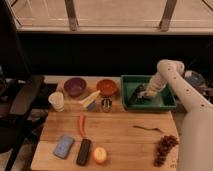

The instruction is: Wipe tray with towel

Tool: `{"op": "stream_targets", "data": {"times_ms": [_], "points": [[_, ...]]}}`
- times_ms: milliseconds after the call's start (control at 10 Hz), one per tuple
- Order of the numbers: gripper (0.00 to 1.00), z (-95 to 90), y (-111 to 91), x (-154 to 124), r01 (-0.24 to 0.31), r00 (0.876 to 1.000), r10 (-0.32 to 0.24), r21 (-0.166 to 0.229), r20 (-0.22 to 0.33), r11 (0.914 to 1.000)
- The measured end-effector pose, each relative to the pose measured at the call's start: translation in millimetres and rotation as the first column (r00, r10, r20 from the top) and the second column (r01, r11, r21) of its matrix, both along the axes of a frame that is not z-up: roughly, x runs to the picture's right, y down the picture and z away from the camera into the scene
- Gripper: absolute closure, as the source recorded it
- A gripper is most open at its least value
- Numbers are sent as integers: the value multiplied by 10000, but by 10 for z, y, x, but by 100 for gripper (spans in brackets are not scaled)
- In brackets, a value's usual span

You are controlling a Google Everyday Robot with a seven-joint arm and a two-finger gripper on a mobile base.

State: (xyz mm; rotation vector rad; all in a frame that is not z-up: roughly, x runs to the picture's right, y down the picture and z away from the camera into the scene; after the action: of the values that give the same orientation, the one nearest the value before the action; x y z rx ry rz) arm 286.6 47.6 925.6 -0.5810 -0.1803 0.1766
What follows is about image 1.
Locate orange bowl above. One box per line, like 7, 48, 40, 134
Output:
96, 79, 118, 97

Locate small dark can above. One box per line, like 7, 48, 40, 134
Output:
101, 98, 112, 112

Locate blue sponge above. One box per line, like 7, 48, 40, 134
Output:
53, 135, 75, 159

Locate bunch of red grapes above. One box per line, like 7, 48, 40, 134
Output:
153, 135, 179, 167

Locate dark grey towel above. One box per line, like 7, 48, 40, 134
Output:
129, 84, 149, 104

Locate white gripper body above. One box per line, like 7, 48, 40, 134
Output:
145, 73, 166, 98

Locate yellow lemon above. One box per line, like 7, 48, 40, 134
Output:
93, 147, 107, 164

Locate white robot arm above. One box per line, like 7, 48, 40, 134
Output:
146, 60, 213, 171

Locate white plastic cup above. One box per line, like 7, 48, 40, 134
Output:
48, 92, 64, 112

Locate black office chair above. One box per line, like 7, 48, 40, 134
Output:
0, 75, 46, 171

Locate black rectangular bar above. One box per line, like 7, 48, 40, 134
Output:
76, 139, 91, 166

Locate orange carrot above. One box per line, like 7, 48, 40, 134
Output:
79, 115, 85, 138

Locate green plastic tray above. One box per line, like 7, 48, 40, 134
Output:
120, 75, 176, 112

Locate purple bowl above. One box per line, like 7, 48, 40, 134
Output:
64, 77, 87, 97

